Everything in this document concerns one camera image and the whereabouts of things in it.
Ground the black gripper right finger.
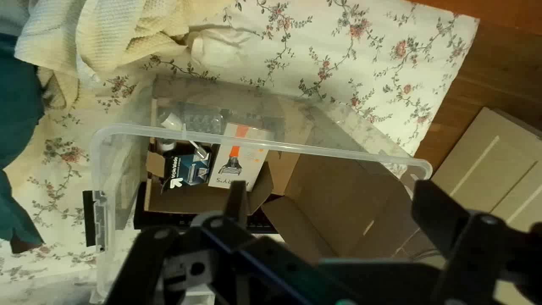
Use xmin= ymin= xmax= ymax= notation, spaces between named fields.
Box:
xmin=412 ymin=178 xmax=542 ymax=305

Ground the small white plastic object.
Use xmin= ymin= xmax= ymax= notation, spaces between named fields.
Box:
xmin=158 ymin=111 xmax=188 ymax=133

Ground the cream towel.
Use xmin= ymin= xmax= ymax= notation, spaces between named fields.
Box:
xmin=14 ymin=0 xmax=244 ymax=109

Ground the black container latch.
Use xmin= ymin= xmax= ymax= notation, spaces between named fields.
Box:
xmin=81 ymin=190 xmax=109 ymax=251

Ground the black box with label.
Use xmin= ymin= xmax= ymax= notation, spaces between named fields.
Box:
xmin=168 ymin=151 xmax=214 ymax=188

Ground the white orange razor package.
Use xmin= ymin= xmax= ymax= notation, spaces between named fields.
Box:
xmin=207 ymin=124 xmax=271 ymax=192

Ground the teal cloth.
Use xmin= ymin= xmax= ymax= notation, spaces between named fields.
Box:
xmin=0 ymin=33 xmax=48 ymax=248

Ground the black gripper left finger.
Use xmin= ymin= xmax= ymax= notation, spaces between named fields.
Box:
xmin=105 ymin=180 xmax=352 ymax=305

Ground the clear plastic storage container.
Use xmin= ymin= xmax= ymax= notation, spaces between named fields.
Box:
xmin=90 ymin=75 xmax=435 ymax=305

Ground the floral bed sheet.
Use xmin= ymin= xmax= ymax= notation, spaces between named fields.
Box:
xmin=0 ymin=0 xmax=481 ymax=305

